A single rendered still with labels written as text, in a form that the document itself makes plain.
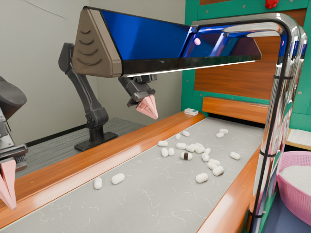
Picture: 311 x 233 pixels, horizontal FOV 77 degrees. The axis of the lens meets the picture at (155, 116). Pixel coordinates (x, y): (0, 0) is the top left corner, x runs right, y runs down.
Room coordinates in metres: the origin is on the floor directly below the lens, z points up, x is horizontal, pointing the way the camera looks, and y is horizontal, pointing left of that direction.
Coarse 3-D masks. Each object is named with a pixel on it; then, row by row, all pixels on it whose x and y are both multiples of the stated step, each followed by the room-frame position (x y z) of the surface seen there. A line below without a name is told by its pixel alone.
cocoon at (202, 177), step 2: (200, 174) 0.44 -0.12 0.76; (202, 174) 0.44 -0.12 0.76; (204, 174) 0.44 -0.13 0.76; (206, 174) 0.44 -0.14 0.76; (196, 176) 0.44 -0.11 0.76; (198, 176) 0.43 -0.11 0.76; (200, 176) 0.43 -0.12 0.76; (202, 176) 0.43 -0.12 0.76; (204, 176) 0.43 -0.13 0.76; (206, 176) 0.44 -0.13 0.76; (196, 178) 0.43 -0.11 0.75; (198, 178) 0.43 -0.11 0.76; (200, 178) 0.43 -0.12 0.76; (202, 178) 0.43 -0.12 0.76; (204, 178) 0.43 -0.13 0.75; (206, 178) 0.43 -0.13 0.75; (196, 180) 0.43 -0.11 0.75; (198, 180) 0.43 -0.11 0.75; (200, 180) 0.42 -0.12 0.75; (202, 180) 0.43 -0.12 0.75; (204, 180) 0.43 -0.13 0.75; (200, 182) 0.43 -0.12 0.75
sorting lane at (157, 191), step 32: (192, 128) 0.82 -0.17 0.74; (224, 128) 0.82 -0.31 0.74; (128, 160) 0.54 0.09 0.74; (160, 160) 0.54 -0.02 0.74; (192, 160) 0.54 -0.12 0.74; (224, 160) 0.54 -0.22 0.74; (96, 192) 0.39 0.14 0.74; (128, 192) 0.39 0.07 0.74; (160, 192) 0.39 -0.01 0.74; (192, 192) 0.39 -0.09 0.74; (224, 192) 0.39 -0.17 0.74; (32, 224) 0.30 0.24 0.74; (64, 224) 0.30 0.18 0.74; (96, 224) 0.30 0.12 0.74; (128, 224) 0.30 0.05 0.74; (160, 224) 0.30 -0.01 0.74; (192, 224) 0.30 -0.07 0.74
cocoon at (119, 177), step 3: (117, 174) 0.44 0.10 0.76; (120, 174) 0.44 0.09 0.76; (123, 174) 0.44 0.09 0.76; (114, 177) 0.43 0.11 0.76; (117, 177) 0.43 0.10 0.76; (120, 177) 0.43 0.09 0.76; (123, 177) 0.43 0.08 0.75; (114, 180) 0.42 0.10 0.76; (117, 180) 0.42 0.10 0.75; (120, 180) 0.43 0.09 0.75; (114, 183) 0.42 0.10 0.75; (117, 183) 0.42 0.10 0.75
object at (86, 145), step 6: (102, 126) 0.83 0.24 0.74; (90, 132) 0.80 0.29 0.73; (96, 132) 0.79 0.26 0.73; (102, 132) 0.81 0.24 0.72; (108, 132) 0.91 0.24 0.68; (90, 138) 0.80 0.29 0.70; (96, 138) 0.79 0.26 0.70; (102, 138) 0.81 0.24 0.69; (108, 138) 0.84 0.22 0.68; (78, 144) 0.77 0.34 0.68; (84, 144) 0.77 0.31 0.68; (90, 144) 0.77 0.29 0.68; (96, 144) 0.78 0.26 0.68; (84, 150) 0.73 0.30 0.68
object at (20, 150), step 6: (24, 144) 0.34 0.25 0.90; (0, 150) 0.31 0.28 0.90; (6, 150) 0.31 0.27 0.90; (12, 150) 0.32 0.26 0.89; (18, 150) 0.33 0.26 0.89; (24, 150) 0.33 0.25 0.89; (0, 156) 0.31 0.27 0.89; (6, 156) 0.31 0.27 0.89; (12, 156) 0.33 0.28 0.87; (18, 156) 0.34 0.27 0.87; (24, 156) 0.36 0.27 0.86
